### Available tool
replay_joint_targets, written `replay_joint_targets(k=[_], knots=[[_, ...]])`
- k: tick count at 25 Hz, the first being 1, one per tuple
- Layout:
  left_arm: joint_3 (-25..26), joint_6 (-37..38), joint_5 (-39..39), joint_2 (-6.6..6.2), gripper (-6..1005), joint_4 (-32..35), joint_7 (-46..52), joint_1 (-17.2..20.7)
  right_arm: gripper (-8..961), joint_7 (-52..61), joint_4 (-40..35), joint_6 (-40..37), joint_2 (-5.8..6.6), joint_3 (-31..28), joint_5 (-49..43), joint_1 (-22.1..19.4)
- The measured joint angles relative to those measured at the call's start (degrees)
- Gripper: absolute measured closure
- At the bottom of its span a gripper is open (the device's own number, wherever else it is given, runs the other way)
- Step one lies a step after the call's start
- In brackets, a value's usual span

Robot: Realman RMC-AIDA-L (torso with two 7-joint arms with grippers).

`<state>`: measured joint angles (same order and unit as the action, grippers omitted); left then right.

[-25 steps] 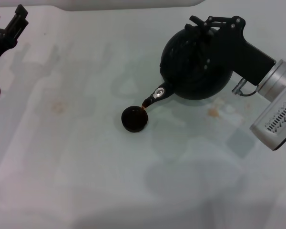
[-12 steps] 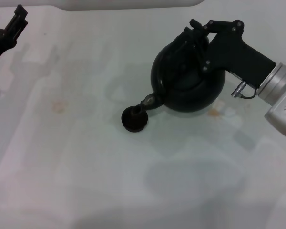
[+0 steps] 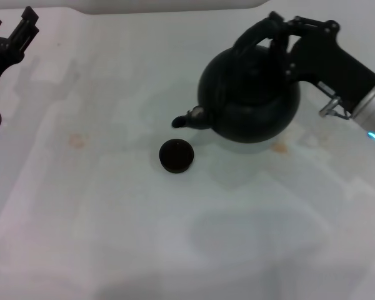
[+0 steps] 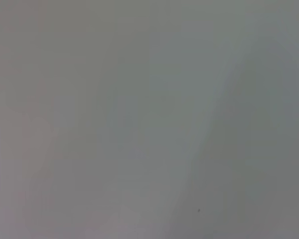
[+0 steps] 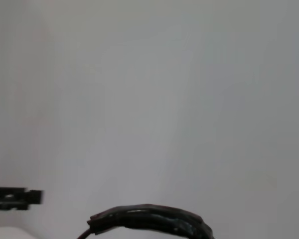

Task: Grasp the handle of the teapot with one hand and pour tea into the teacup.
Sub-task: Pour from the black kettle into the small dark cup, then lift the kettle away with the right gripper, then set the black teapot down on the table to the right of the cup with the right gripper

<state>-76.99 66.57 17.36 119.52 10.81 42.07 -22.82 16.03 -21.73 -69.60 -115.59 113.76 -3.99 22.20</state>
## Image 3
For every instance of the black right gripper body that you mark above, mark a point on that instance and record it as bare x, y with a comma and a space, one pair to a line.
331, 68

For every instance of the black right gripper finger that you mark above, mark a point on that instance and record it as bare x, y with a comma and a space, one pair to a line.
309, 25
282, 53

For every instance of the black round teapot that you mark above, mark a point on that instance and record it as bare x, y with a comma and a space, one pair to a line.
250, 106

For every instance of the small dark teacup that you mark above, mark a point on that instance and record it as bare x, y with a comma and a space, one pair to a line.
176, 155

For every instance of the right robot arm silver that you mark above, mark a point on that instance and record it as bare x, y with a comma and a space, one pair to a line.
373, 109

